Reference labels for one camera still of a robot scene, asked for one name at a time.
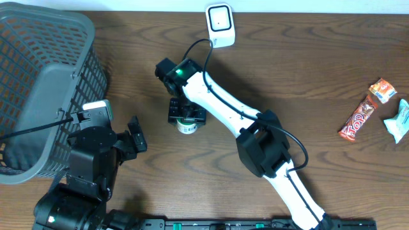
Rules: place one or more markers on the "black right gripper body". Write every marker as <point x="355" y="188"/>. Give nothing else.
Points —
<point x="184" y="108"/>

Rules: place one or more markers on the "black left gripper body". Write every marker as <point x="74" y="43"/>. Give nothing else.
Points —
<point x="125" y="145"/>

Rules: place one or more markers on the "grey plastic mesh basket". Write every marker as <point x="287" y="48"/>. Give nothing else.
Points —
<point x="49" y="69"/>

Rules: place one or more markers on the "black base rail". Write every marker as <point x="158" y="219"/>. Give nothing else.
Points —
<point x="274" y="224"/>

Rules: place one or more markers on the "red chocolate bar wrapper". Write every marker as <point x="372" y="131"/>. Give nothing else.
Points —
<point x="356" y="121"/>

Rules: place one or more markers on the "teal white tissue pack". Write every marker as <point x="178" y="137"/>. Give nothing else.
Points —
<point x="398" y="125"/>

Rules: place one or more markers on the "orange snack packet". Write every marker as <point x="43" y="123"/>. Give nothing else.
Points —
<point x="383" y="90"/>

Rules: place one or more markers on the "green lid white jar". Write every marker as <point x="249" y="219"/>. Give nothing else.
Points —
<point x="186" y="128"/>

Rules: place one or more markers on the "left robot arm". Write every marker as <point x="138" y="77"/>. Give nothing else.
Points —
<point x="78" y="196"/>

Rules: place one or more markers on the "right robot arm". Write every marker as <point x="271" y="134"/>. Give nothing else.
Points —
<point x="262" y="143"/>

